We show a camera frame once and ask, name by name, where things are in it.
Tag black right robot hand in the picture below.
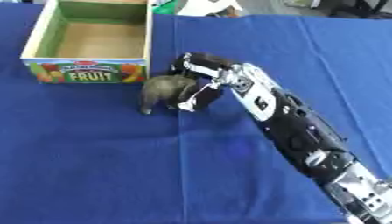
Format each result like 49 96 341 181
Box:
165 52 239 113

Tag grey toy elephant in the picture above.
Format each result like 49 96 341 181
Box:
139 74 200 116

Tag open box with green inside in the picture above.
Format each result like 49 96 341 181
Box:
18 0 155 85

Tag white chair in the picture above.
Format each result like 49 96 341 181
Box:
176 0 245 18

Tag green bag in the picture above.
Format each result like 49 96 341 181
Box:
151 0 178 15

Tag black tripod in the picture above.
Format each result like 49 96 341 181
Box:
327 0 392 20

